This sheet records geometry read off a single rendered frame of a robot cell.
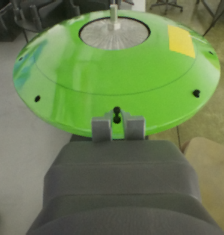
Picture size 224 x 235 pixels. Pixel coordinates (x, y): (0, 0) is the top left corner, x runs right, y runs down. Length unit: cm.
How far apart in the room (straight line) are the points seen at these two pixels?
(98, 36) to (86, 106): 12
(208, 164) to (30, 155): 58
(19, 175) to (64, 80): 21
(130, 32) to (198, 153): 55
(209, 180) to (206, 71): 49
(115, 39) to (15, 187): 29
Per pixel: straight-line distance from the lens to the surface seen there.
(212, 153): 74
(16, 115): 44
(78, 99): 19
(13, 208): 34
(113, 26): 26
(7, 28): 73
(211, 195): 67
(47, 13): 59
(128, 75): 19
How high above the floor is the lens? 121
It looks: 52 degrees down
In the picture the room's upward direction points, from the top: 3 degrees counter-clockwise
